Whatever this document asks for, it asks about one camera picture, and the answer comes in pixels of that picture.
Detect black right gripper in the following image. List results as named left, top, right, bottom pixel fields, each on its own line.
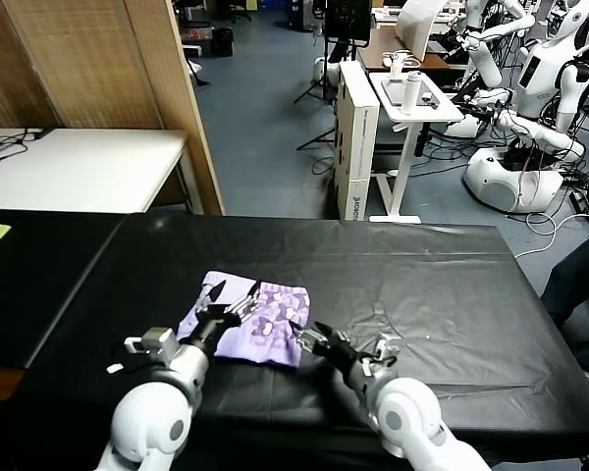
left=294, top=322, right=369, bottom=379

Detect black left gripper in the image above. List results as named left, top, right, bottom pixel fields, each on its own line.
left=191, top=280, right=262, bottom=352

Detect lavender t-shirt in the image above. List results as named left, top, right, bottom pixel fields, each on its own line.
left=176, top=271, right=311, bottom=369

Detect black plastic table cover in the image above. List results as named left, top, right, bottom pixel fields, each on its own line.
left=9, top=213, right=589, bottom=465

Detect black floor tripod legs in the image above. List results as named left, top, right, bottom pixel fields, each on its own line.
left=296, top=128, right=338, bottom=152

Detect black side table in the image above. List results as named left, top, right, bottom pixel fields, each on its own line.
left=0, top=208, right=127, bottom=370

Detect tall white cardboard box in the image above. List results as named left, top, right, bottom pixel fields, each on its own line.
left=334, top=61, right=380, bottom=222

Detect white rectangular table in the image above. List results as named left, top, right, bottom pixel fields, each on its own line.
left=0, top=128, right=193, bottom=216

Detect white standing desk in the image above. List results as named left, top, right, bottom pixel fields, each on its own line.
left=367, top=72, right=465, bottom=225

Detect black monitor stand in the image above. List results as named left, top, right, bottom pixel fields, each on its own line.
left=294, top=41, right=343, bottom=107

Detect black bin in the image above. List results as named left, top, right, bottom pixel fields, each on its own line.
left=210, top=27, right=235, bottom=59

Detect person leg blue jeans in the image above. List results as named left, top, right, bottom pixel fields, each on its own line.
left=539, top=208, right=589, bottom=374

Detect white water bottle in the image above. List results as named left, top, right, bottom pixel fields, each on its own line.
left=401, top=71, right=423, bottom=117

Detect black crate red print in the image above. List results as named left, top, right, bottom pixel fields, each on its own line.
left=181, top=26, right=213, bottom=48

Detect wooden folding screen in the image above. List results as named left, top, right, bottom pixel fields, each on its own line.
left=0, top=0, right=226, bottom=217

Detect brown wooden desk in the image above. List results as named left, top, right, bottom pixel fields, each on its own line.
left=356, top=26, right=470, bottom=75

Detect black power strip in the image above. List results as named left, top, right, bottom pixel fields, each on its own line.
left=571, top=190, right=589, bottom=225

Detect black monitor screen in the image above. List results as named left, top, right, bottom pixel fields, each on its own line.
left=323, top=0, right=374, bottom=48

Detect white curved panel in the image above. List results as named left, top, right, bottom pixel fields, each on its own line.
left=396, top=0, right=451, bottom=64

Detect white humanoid robot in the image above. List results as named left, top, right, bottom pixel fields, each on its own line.
left=460, top=0, right=589, bottom=216

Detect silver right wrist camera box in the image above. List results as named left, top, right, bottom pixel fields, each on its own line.
left=362, top=333, right=402, bottom=377

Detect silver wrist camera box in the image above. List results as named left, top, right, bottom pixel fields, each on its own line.
left=362, top=333, right=402, bottom=377
left=123, top=327, right=178, bottom=365

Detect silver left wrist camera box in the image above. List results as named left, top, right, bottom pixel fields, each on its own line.
left=123, top=327, right=178, bottom=365

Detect black cable with adapter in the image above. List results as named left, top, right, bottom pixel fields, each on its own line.
left=0, top=127, right=56, bottom=171

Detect white floor cable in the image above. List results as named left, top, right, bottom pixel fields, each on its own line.
left=513, top=203, right=589, bottom=260

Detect white desk stand with cables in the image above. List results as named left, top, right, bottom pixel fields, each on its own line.
left=381, top=50, right=421, bottom=76

